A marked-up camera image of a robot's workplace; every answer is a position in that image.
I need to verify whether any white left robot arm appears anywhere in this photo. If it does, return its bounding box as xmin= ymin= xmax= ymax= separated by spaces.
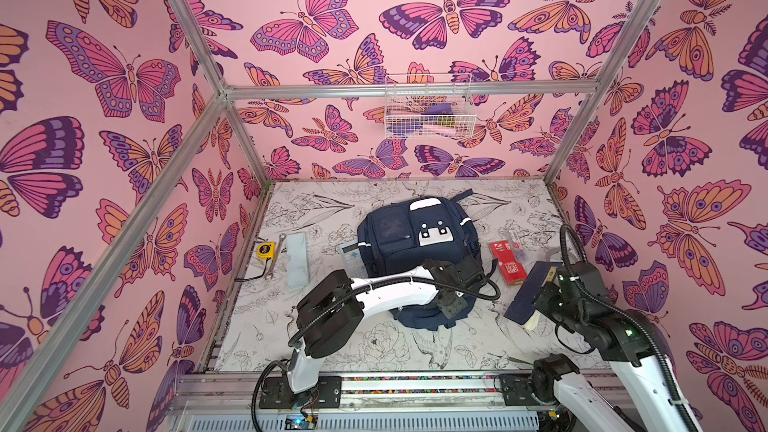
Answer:
xmin=250 ymin=256 xmax=501 ymax=431

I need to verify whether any green circuit board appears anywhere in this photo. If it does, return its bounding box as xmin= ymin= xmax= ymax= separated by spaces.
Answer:
xmin=284 ymin=414 xmax=317 ymax=431

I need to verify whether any navy blue student backpack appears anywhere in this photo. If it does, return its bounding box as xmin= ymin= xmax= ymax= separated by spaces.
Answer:
xmin=341 ymin=189 xmax=484 ymax=331

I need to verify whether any red paper pack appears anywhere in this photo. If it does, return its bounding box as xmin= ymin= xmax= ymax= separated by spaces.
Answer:
xmin=489 ymin=240 xmax=527 ymax=286

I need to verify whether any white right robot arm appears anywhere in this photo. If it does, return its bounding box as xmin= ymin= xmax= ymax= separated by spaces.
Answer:
xmin=531 ymin=224 xmax=701 ymax=431

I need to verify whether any silver wrench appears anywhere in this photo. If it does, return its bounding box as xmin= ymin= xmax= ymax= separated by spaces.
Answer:
xmin=264 ymin=233 xmax=286 ymax=280

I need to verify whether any yellow tape measure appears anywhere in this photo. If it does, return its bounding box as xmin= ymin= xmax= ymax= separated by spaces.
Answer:
xmin=255 ymin=242 xmax=277 ymax=261

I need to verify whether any white wire basket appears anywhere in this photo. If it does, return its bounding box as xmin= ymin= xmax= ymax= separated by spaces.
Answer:
xmin=382 ymin=80 xmax=477 ymax=140

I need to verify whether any clear plastic stationery case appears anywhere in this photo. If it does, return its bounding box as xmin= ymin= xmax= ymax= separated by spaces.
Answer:
xmin=507 ymin=228 xmax=530 ymax=264

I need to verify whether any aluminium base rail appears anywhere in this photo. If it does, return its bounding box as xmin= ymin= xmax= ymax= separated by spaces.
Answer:
xmin=161 ymin=370 xmax=586 ymax=431

